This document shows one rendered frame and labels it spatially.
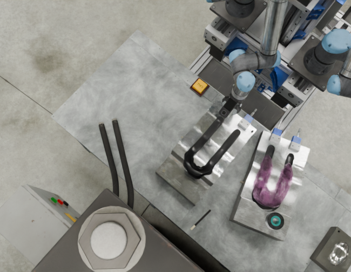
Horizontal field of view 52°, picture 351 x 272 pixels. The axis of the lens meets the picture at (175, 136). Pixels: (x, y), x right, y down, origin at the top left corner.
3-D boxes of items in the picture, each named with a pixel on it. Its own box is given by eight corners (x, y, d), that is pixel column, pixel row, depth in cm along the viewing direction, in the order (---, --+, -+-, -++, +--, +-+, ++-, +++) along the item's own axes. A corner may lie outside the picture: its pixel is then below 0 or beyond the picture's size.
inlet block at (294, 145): (294, 127, 192) (297, 124, 187) (302, 131, 192) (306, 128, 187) (286, 149, 189) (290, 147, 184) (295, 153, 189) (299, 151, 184)
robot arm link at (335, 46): (316, 38, 172) (329, 22, 159) (343, 45, 171) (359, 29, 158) (312, 60, 169) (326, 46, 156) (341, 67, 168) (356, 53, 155)
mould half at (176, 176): (214, 104, 197) (218, 95, 184) (252, 134, 193) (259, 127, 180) (155, 173, 185) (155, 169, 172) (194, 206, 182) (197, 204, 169)
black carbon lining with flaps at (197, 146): (218, 115, 188) (221, 109, 179) (242, 134, 186) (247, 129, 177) (176, 165, 180) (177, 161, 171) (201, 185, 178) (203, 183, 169)
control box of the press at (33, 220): (100, 205, 258) (30, 175, 116) (132, 233, 254) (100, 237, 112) (79, 229, 253) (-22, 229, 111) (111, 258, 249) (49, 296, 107)
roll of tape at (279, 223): (261, 220, 171) (263, 219, 168) (273, 209, 173) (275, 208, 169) (273, 233, 170) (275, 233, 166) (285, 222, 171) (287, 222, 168)
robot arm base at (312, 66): (314, 42, 182) (322, 32, 173) (338, 60, 180) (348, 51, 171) (297, 63, 179) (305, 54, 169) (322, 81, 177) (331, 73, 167)
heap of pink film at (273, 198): (262, 152, 185) (267, 149, 177) (295, 165, 184) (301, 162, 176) (245, 199, 178) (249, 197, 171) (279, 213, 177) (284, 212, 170)
